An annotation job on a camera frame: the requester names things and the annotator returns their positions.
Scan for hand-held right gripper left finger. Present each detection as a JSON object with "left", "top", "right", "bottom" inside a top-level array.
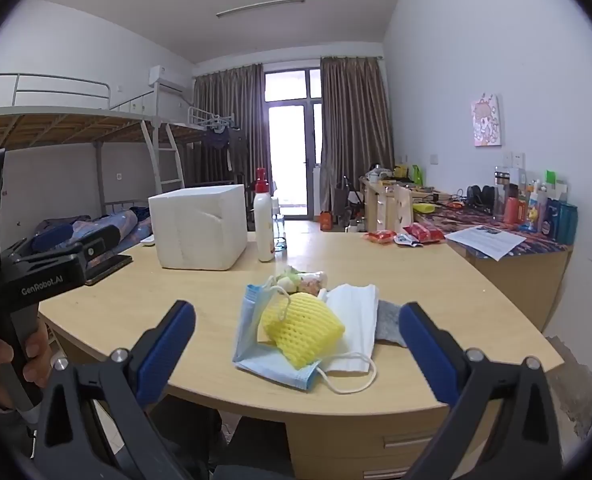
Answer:
[{"left": 33, "top": 300, "right": 197, "bottom": 480}]

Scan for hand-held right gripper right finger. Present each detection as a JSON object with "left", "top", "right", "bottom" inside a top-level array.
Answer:
[{"left": 398, "top": 301, "right": 562, "bottom": 480}]

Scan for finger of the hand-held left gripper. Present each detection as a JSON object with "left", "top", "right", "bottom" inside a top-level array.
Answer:
[
  {"left": 30, "top": 224, "right": 123, "bottom": 256},
  {"left": 6, "top": 241, "right": 113, "bottom": 268}
]

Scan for grey sock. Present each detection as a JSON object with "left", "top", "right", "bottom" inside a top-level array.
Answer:
[{"left": 373, "top": 300, "right": 416, "bottom": 349}]

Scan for white paper towels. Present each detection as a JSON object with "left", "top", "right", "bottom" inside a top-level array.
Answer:
[{"left": 320, "top": 283, "right": 380, "bottom": 395}]

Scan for blue face mask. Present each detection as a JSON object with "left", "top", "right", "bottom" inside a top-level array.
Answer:
[{"left": 232, "top": 282, "right": 327, "bottom": 391}]

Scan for white foam box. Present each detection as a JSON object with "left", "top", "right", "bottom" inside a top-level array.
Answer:
[{"left": 148, "top": 184, "right": 248, "bottom": 271}]

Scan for yellow foam fruit net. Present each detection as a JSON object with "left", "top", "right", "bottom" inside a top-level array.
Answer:
[{"left": 261, "top": 292, "right": 346, "bottom": 367}]

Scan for floral tissue pack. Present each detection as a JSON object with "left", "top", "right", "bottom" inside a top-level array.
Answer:
[{"left": 274, "top": 266, "right": 328, "bottom": 298}]

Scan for person's left forearm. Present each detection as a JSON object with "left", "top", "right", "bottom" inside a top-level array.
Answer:
[{"left": 0, "top": 400, "right": 39, "bottom": 461}]

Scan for black flat device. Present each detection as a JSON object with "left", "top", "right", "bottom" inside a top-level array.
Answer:
[{"left": 83, "top": 255, "right": 133, "bottom": 286}]

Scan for blue patterned quilt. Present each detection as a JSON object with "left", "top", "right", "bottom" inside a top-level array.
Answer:
[{"left": 33, "top": 208, "right": 155, "bottom": 257}]

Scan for white metal bunk bed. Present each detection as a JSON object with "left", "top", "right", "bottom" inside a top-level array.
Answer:
[
  {"left": 0, "top": 72, "right": 186, "bottom": 261},
  {"left": 166, "top": 105, "right": 249, "bottom": 196}
]

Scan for printed paper sheet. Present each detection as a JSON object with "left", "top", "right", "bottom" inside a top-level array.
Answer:
[{"left": 446, "top": 225, "right": 527, "bottom": 261}]

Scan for white lotion bottle red cap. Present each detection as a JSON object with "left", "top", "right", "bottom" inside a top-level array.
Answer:
[{"left": 253, "top": 167, "right": 276, "bottom": 263}]

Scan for wooden desk with drawers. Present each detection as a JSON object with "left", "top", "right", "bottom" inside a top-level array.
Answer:
[{"left": 359, "top": 176, "right": 458, "bottom": 234}]

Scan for clear glass spray bottle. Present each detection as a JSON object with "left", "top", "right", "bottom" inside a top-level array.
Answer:
[{"left": 273, "top": 196, "right": 288, "bottom": 253}]

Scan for black headphones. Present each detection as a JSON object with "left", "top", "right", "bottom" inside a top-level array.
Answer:
[{"left": 466, "top": 185, "right": 498, "bottom": 209}]

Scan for black folding cart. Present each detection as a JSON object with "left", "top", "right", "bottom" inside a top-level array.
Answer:
[{"left": 333, "top": 175, "right": 365, "bottom": 227}]

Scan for dark hanging clothes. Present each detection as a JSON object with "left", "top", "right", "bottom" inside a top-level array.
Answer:
[{"left": 203, "top": 122, "right": 248, "bottom": 172}]

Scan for row of toiletry bottles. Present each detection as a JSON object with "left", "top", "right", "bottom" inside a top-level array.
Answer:
[{"left": 518, "top": 170, "right": 580, "bottom": 244}]

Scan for white air conditioner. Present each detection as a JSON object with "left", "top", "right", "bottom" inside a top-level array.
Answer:
[{"left": 148, "top": 64, "right": 187, "bottom": 94}]

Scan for brown curtain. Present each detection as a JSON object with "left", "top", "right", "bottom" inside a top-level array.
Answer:
[
  {"left": 193, "top": 63, "right": 265, "bottom": 197},
  {"left": 319, "top": 56, "right": 395, "bottom": 197}
]

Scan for glass balcony door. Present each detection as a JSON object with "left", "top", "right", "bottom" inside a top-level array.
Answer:
[{"left": 264, "top": 68, "right": 322, "bottom": 219}]

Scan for ceiling tube light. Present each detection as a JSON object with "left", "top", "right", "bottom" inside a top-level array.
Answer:
[{"left": 215, "top": 0, "right": 307, "bottom": 19}]

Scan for pink cartoon wall poster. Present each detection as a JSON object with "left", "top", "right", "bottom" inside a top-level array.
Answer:
[{"left": 471, "top": 94, "right": 503, "bottom": 148}]

